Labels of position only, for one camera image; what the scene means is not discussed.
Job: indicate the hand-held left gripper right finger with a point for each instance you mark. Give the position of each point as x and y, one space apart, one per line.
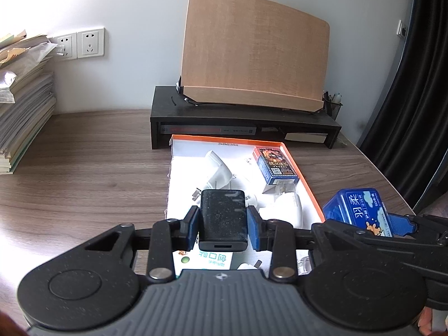
253 229

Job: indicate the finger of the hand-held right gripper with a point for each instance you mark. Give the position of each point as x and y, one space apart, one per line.
371 241
402 224

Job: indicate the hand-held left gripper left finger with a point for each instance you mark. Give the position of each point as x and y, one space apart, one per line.
192 229

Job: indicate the black charger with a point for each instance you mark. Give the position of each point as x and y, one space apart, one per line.
224 217

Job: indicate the teal and white box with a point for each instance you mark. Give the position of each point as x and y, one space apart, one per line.
210 260

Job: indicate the blue card pack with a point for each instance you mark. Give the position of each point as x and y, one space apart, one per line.
357 206

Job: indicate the white device with foil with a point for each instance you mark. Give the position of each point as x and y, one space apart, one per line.
290 210

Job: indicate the orange and white cardboard box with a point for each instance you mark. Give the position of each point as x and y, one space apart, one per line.
182 182

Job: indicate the white plug-in device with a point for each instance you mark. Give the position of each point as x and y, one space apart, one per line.
217 171

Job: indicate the blue and red card box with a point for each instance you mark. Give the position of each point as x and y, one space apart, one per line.
274 164

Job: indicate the person's right hand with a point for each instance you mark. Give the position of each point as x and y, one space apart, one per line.
427 322

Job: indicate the pale paper card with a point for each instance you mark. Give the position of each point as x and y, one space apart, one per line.
306 137

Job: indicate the black desk riser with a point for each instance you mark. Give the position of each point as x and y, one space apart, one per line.
164 98

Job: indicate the black mesh pen holder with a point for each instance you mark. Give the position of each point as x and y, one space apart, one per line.
333 106

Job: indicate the black curtain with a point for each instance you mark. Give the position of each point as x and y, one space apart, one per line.
420 77

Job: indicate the wooden book stand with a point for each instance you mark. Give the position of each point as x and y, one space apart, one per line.
252 42

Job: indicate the stack of books and papers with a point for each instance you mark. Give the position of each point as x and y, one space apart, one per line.
24 112

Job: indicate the clear plastic bag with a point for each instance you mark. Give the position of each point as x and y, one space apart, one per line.
31 50

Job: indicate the small white wall device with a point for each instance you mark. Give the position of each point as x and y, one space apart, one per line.
402 28

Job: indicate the white wall socket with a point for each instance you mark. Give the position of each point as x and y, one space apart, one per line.
91 42
64 46

